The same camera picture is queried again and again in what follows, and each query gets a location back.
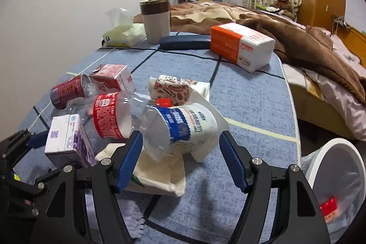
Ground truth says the blue checked tablecloth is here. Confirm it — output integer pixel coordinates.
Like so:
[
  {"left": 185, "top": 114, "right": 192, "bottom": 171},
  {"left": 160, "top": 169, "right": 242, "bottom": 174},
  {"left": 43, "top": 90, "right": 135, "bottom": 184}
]
[{"left": 17, "top": 45, "right": 301, "bottom": 244}]

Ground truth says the wooden bed frame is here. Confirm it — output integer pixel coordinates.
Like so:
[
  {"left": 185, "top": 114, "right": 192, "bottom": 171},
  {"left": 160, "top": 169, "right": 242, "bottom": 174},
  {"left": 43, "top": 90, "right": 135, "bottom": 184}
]
[{"left": 290, "top": 81, "right": 358, "bottom": 142}]

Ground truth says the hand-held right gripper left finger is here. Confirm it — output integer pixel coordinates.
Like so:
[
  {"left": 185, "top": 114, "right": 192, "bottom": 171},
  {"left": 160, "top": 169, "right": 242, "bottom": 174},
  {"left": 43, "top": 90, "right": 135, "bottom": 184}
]
[{"left": 30, "top": 131, "right": 143, "bottom": 244}]

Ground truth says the orange white tissue pack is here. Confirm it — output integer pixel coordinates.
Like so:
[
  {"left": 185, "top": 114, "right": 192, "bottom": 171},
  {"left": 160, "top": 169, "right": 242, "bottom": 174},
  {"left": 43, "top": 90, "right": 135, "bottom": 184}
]
[{"left": 210, "top": 22, "right": 276, "bottom": 73}]

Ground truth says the colourful patterned paper cup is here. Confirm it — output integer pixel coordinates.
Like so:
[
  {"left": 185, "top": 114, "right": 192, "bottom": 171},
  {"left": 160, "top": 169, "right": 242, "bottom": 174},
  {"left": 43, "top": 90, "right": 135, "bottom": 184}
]
[{"left": 148, "top": 74, "right": 198, "bottom": 107}]

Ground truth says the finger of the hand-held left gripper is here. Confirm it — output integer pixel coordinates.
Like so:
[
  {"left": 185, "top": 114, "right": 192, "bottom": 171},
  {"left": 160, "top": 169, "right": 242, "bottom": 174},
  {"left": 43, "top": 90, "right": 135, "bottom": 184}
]
[
  {"left": 0, "top": 130, "right": 49, "bottom": 173},
  {"left": 0, "top": 171, "right": 62, "bottom": 219}
]

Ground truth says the lavender fuzzy cloth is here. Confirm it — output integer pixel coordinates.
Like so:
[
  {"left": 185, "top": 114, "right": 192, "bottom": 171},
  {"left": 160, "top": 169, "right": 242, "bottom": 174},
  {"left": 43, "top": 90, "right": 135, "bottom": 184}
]
[{"left": 120, "top": 198, "right": 146, "bottom": 236}]

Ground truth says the white round trash bin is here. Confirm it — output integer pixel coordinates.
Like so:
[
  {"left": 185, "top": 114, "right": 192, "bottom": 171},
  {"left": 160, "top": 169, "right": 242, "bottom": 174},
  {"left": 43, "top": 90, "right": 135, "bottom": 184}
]
[{"left": 300, "top": 138, "right": 366, "bottom": 244}]

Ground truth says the wooden bed headboard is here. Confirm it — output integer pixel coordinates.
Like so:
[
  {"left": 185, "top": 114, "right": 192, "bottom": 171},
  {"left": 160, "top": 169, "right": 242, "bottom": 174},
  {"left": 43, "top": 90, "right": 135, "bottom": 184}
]
[{"left": 333, "top": 15, "right": 366, "bottom": 67}]

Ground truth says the pale green tissue pack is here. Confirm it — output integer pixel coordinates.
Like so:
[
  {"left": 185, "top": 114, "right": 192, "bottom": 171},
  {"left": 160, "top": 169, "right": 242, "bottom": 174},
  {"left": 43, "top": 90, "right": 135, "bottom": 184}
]
[{"left": 101, "top": 7, "right": 147, "bottom": 48}]

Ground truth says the dark blue glasses case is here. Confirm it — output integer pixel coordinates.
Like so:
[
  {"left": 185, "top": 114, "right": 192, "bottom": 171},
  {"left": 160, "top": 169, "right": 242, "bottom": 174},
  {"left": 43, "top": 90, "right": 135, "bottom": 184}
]
[{"left": 159, "top": 35, "right": 212, "bottom": 50}]

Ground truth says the red white drink carton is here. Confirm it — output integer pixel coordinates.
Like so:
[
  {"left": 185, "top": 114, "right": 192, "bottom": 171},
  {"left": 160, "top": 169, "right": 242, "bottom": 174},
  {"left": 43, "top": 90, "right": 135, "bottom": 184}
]
[{"left": 89, "top": 64, "right": 136, "bottom": 96}]

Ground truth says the white brown tumbler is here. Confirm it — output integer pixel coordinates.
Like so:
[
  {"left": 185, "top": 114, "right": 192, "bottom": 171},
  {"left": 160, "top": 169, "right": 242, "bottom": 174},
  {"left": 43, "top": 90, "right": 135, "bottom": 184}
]
[{"left": 140, "top": 0, "right": 171, "bottom": 45}]

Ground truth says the pink bed sheet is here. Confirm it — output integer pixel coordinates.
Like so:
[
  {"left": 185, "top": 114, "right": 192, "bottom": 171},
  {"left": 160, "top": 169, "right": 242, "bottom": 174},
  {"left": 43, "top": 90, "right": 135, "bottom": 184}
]
[{"left": 282, "top": 27, "right": 366, "bottom": 142}]

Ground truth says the clear plastic bottle red label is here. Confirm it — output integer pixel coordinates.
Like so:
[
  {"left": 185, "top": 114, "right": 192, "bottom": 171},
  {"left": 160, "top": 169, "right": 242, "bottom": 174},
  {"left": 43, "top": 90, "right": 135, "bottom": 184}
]
[{"left": 59, "top": 89, "right": 173, "bottom": 142}]

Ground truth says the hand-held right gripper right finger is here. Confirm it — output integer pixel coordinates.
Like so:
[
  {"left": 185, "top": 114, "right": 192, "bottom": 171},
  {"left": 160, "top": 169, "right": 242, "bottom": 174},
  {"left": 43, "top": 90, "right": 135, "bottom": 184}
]
[{"left": 219, "top": 131, "right": 331, "bottom": 244}]

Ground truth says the purple white drink carton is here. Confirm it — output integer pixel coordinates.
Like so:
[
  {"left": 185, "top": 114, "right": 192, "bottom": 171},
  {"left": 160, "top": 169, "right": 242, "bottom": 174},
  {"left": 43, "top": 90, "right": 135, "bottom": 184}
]
[{"left": 44, "top": 114, "right": 96, "bottom": 169}]

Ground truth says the red drink can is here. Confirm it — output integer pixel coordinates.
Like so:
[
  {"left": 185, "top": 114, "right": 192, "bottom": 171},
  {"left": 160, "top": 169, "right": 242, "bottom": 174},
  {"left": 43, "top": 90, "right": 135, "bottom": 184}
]
[{"left": 50, "top": 74, "right": 92, "bottom": 110}]

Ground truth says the brown teddy bear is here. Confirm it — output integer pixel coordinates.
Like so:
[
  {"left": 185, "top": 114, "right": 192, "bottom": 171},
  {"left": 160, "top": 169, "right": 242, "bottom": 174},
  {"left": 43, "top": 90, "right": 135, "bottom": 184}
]
[{"left": 270, "top": 0, "right": 296, "bottom": 20}]

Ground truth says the brown blanket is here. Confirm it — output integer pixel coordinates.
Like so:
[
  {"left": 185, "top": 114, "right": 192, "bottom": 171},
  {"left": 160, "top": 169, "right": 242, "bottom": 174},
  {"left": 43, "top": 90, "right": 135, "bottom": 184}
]
[{"left": 133, "top": 1, "right": 366, "bottom": 106}]

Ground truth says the red wrapper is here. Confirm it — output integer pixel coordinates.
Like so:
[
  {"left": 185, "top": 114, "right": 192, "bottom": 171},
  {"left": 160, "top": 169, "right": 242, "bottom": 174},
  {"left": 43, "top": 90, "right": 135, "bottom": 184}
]
[{"left": 320, "top": 196, "right": 339, "bottom": 223}]

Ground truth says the blue white crushed paper cup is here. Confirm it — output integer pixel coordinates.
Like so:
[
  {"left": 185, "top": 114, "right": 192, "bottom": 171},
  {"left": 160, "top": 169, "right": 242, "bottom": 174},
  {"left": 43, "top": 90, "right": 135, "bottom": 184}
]
[{"left": 141, "top": 102, "right": 219, "bottom": 163}]

